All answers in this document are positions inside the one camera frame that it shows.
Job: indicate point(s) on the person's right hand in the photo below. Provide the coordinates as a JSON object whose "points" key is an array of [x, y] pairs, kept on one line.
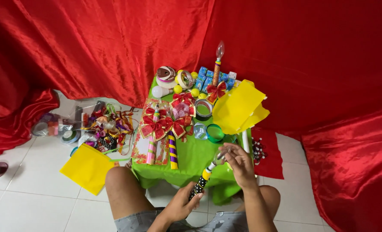
{"points": [[242, 167]]}

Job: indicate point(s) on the person's left hand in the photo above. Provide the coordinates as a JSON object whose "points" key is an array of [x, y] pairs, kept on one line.
{"points": [[178, 204]]}

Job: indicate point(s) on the black dotted tube with bulb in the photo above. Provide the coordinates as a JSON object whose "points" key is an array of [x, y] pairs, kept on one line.
{"points": [[201, 183]]}

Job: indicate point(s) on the pile of small beads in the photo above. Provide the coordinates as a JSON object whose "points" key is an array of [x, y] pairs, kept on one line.
{"points": [[258, 151]]}

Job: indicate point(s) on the white plastic tube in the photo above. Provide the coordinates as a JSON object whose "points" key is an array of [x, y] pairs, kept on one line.
{"points": [[245, 141]]}

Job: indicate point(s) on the red cloth piece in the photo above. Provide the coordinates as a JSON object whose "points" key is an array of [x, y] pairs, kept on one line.
{"points": [[273, 158]]}

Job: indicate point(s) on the person's right leg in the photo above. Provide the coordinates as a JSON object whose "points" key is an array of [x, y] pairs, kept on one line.
{"points": [[271, 198]]}

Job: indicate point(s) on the person's leg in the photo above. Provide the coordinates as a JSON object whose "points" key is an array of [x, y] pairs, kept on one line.
{"points": [[271, 198], [126, 190]]}

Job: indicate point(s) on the green ribbon roll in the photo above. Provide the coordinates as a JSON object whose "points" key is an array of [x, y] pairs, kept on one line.
{"points": [[215, 133]]}

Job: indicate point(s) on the person's grey shorts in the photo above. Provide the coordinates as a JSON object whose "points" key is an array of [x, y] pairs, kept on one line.
{"points": [[136, 222]]}

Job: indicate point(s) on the green tablecloth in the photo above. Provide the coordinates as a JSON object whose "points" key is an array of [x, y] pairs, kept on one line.
{"points": [[194, 154]]}

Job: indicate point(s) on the purple yellow striped tube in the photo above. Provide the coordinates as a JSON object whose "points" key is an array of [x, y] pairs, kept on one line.
{"points": [[172, 151]]}

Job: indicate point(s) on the person's left leg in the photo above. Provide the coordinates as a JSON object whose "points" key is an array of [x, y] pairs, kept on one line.
{"points": [[126, 190]]}

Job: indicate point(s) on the light blue ribbon bow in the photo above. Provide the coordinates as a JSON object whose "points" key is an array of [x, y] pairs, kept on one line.
{"points": [[200, 131]]}

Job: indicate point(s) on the pink striped tube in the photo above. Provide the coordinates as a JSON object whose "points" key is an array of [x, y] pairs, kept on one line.
{"points": [[151, 151]]}

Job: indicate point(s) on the stack of yellow paper sheets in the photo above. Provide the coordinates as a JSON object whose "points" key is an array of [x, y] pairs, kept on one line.
{"points": [[237, 108]]}

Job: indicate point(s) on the grey tape roll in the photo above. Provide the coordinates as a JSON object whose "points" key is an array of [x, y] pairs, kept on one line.
{"points": [[203, 109]]}

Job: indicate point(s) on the large red gold-edged bow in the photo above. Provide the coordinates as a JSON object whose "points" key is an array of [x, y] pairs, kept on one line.
{"points": [[178, 126], [152, 127]]}

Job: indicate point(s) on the small red gold-edged bow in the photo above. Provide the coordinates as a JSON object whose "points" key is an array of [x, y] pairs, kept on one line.
{"points": [[216, 91]]}

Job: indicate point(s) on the yellow ball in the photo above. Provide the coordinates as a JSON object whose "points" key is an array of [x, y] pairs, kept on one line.
{"points": [[194, 75], [178, 89], [195, 92], [202, 96]]}

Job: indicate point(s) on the red bow with glitter centre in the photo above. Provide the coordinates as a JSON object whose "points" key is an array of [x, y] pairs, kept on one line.
{"points": [[183, 104]]}

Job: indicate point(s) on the white small box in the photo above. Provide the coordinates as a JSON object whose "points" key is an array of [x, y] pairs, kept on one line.
{"points": [[232, 75]]}

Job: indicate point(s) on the group of blue small boxes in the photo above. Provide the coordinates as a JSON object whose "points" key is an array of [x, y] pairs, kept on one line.
{"points": [[203, 79]]}

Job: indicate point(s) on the yellow paper sheet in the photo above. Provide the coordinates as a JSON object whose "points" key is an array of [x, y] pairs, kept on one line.
{"points": [[87, 169]]}

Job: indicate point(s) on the orange tube with clear bulb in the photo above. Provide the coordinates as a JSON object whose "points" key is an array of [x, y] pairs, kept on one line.
{"points": [[216, 69]]}

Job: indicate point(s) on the white tape roll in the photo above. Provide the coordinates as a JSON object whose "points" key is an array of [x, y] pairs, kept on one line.
{"points": [[185, 79]]}

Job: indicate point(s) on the white light bulb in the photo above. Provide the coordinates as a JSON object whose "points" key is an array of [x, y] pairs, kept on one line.
{"points": [[158, 92]]}

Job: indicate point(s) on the heap of mixed ribbon rolls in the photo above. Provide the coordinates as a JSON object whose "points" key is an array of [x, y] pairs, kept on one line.
{"points": [[94, 125]]}

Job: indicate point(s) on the red satin backdrop cloth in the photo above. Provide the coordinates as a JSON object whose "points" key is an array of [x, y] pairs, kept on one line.
{"points": [[113, 42]]}

